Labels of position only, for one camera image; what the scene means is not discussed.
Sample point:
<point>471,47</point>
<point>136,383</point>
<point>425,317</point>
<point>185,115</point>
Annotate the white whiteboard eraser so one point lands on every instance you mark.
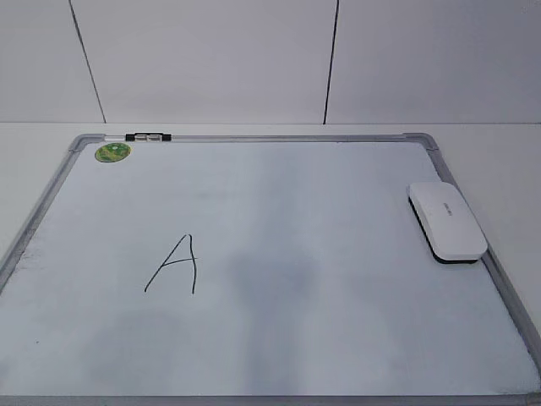
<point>451,229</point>

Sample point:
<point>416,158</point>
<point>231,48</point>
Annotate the white framed whiteboard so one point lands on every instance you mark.
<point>253,269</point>

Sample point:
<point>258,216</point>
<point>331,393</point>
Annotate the round green sticker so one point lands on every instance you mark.
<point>112,152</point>

